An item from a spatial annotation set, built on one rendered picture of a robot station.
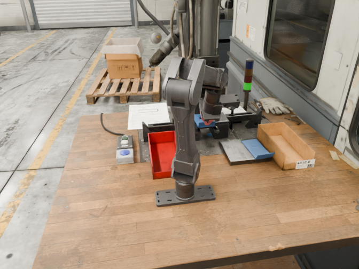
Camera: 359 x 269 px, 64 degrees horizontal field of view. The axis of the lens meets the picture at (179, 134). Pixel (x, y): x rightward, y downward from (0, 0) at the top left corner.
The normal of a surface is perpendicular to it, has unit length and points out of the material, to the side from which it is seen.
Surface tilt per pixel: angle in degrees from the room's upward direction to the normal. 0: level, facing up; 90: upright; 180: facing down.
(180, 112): 97
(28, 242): 0
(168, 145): 0
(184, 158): 97
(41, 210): 0
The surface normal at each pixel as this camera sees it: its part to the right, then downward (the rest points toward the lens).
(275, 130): 0.15, 0.48
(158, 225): -0.02, -0.87
